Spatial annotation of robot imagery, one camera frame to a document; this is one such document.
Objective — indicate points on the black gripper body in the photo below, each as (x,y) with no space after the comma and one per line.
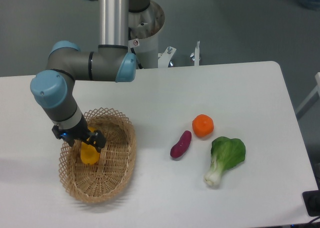
(79,130)

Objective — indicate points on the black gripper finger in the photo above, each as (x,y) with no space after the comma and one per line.
(96,139)
(64,135)

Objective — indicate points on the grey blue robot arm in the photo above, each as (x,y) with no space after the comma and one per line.
(114,61)

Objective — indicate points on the woven wicker basket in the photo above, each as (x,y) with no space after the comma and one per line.
(101,181)

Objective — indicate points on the purple sweet potato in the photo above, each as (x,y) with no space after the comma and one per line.
(179,149)

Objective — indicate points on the orange tangerine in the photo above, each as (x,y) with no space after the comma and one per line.
(202,125)

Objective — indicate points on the green bok choy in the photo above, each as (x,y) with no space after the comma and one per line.
(226,153)

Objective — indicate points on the white furniture leg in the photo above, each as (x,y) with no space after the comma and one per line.
(309,100)

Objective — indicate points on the black device at table edge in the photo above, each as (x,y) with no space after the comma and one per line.
(312,202)

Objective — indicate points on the white metal frame bracket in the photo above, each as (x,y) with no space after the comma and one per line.
(166,58)

